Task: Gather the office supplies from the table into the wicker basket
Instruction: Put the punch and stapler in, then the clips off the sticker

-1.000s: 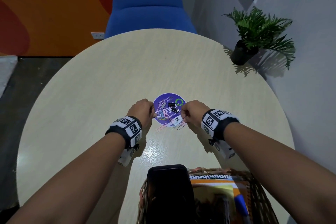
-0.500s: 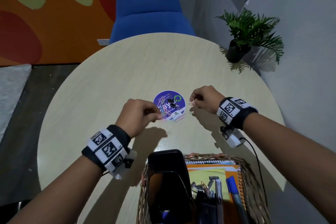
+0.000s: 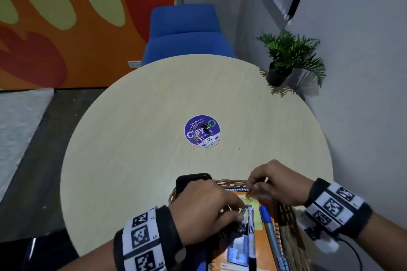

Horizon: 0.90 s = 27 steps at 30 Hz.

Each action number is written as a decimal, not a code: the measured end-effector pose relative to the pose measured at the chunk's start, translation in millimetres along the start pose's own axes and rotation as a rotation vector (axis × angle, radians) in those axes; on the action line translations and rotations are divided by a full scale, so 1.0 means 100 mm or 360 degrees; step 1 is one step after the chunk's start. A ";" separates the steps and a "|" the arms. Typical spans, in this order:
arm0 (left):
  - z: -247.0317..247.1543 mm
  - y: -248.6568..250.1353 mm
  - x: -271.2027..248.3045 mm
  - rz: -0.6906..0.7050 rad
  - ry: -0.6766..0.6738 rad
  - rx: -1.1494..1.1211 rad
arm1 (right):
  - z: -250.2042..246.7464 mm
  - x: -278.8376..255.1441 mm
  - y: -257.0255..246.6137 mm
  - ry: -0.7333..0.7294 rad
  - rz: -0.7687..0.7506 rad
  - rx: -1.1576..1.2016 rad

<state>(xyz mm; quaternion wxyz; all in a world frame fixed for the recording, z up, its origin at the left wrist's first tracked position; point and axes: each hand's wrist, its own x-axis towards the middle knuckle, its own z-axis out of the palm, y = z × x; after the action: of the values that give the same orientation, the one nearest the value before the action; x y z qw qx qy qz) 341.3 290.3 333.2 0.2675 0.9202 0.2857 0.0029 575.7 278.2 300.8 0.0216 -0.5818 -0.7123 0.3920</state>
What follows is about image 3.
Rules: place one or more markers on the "green potted plant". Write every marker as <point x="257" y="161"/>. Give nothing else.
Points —
<point x="291" y="51"/>

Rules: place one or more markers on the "blue pen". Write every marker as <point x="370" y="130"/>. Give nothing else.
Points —
<point x="272" y="239"/>

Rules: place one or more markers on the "black white marker wristband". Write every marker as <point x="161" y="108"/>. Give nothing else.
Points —
<point x="337" y="205"/>
<point x="146" y="239"/>

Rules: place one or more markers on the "grey rug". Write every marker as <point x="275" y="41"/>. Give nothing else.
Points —
<point x="19" y="128"/>

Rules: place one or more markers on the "pile of coloured paper clips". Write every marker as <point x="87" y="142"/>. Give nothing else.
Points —
<point x="203" y="139"/>

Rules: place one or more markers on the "blue upholstered chair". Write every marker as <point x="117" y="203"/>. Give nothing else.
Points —
<point x="187" y="34"/>

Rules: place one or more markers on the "black phone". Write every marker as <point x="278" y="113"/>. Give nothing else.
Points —
<point x="184" y="182"/>

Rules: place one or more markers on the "white wall outlet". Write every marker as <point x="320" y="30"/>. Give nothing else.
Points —
<point x="134" y="64"/>

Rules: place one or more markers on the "yellow sticky note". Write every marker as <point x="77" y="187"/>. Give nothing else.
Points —
<point x="258" y="220"/>

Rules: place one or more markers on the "person's right thumb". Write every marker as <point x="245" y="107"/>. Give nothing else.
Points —
<point x="264" y="192"/>

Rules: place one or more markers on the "orange spiral notebook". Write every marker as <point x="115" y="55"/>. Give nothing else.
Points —
<point x="264" y="248"/>

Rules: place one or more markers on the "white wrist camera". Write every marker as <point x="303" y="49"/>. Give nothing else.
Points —
<point x="318" y="237"/>

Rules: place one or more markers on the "person's right hand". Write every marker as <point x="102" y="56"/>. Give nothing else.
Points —
<point x="283" y="185"/>

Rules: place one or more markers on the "person's left forearm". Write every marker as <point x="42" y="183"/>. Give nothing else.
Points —
<point x="95" y="263"/>

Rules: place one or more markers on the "round purple sticker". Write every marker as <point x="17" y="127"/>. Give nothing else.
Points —
<point x="194" y="124"/>

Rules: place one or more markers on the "woven wicker basket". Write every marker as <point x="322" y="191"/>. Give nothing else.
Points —
<point x="291" y="236"/>

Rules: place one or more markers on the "person's left hand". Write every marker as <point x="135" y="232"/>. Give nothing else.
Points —
<point x="198" y="207"/>

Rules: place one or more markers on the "person's left thumb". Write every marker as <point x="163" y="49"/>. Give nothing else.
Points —
<point x="233" y="218"/>

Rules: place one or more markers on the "person's right forearm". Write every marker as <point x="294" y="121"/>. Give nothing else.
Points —
<point x="386" y="239"/>

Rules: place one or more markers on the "small blue box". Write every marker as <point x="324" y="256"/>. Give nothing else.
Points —
<point x="237" y="248"/>

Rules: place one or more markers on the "black white marker pen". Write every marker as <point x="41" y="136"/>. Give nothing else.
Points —
<point x="251" y="239"/>

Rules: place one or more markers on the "black chair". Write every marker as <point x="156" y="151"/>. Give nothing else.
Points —
<point x="51" y="253"/>

